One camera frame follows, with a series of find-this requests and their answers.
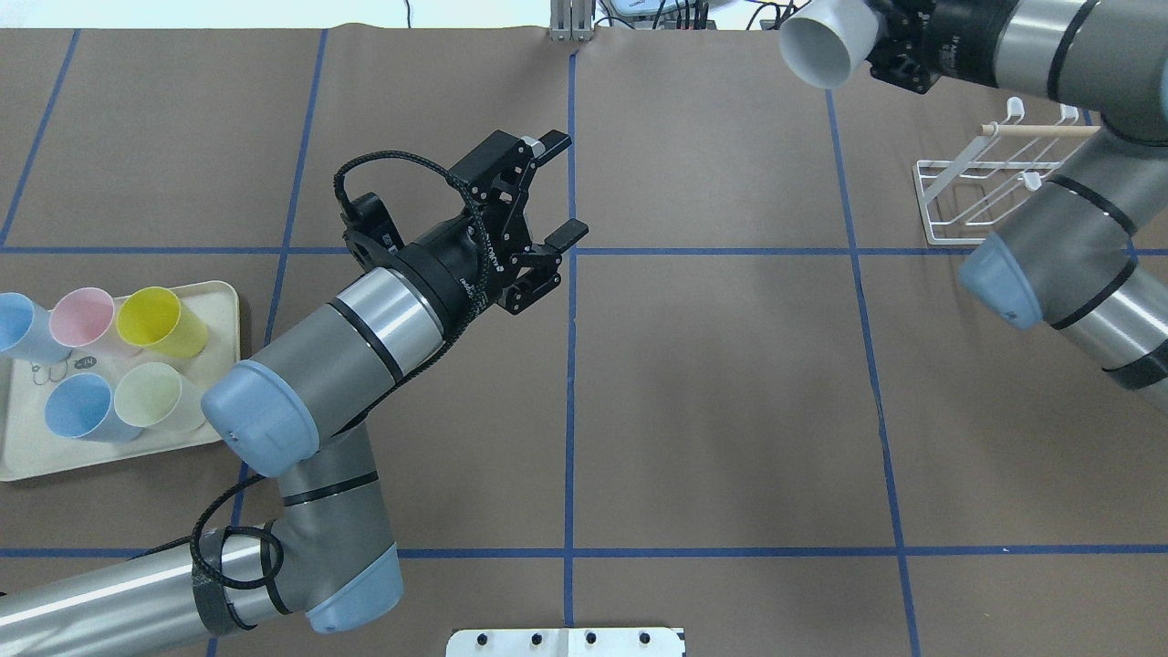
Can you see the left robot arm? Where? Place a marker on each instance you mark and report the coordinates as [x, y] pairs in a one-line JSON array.
[[296, 414]]

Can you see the blue ikea cup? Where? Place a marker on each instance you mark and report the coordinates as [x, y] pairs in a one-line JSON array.
[[25, 332], [82, 408]]

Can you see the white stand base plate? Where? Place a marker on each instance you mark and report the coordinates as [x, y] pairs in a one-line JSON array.
[[595, 641]]

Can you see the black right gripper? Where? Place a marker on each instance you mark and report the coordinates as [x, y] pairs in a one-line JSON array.
[[951, 36]]

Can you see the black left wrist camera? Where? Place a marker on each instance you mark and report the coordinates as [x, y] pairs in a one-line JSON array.
[[371, 236]]

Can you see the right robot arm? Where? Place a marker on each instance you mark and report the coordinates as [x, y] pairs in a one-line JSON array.
[[1061, 259]]

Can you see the far teach pendant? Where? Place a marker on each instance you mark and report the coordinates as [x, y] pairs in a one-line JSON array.
[[645, 10]]

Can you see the aluminium frame post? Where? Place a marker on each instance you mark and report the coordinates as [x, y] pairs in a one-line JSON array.
[[572, 20]]

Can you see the white wire cup rack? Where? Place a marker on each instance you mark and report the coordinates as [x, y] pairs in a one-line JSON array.
[[962, 198]]

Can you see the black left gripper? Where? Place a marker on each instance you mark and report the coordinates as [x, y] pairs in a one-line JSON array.
[[444, 265]]

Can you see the pink ikea cup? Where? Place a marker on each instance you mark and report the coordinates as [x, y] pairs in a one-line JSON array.
[[85, 319]]

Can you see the yellow ikea cup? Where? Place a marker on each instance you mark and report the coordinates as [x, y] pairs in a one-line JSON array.
[[155, 318]]

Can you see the pale green ikea cup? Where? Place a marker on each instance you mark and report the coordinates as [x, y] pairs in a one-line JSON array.
[[156, 396]]

